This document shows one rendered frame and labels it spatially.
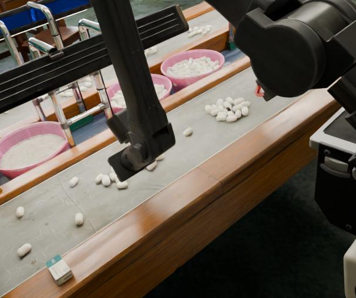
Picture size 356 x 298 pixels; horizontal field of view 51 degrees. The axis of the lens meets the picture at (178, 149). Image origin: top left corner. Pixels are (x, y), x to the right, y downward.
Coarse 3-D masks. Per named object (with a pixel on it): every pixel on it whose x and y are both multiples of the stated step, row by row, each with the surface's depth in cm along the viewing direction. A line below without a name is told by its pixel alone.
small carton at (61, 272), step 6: (54, 258) 79; (60, 258) 79; (48, 264) 78; (54, 264) 78; (60, 264) 78; (66, 264) 78; (54, 270) 77; (60, 270) 77; (66, 270) 76; (54, 276) 76; (60, 276) 75; (66, 276) 76; (72, 276) 77; (60, 282) 76
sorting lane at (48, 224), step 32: (224, 96) 133; (256, 96) 129; (192, 128) 119; (224, 128) 117; (96, 160) 113; (160, 160) 108; (192, 160) 106; (32, 192) 106; (64, 192) 104; (96, 192) 101; (128, 192) 99; (0, 224) 97; (32, 224) 95; (64, 224) 94; (96, 224) 92; (0, 256) 88; (32, 256) 87; (0, 288) 81
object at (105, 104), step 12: (84, 24) 100; (96, 24) 96; (84, 36) 106; (36, 48) 99; (48, 48) 87; (96, 72) 113; (96, 84) 115; (48, 96) 107; (60, 108) 110; (96, 108) 118; (108, 108) 120; (60, 120) 111; (72, 120) 114; (72, 144) 117
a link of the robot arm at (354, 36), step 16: (288, 16) 36; (304, 16) 35; (320, 16) 36; (336, 16) 36; (320, 32) 34; (336, 32) 36; (352, 32) 34; (336, 48) 34; (352, 48) 33; (336, 64) 34; (352, 64) 33; (320, 80) 37
